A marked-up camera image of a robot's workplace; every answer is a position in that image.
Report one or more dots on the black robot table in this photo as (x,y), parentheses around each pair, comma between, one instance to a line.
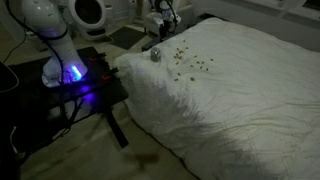
(96,88)

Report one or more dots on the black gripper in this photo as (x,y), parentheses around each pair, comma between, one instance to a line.
(163,24)

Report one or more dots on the round white appliance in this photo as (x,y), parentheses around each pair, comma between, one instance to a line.
(104,18)

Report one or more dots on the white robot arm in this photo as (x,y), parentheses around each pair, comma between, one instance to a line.
(56,50)

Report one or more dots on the pale storage box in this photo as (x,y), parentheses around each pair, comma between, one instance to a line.
(188,18)

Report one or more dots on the white quilted duvet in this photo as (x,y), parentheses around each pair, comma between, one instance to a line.
(233,100)

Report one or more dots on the dark floor mat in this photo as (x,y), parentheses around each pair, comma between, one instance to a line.
(126,37)

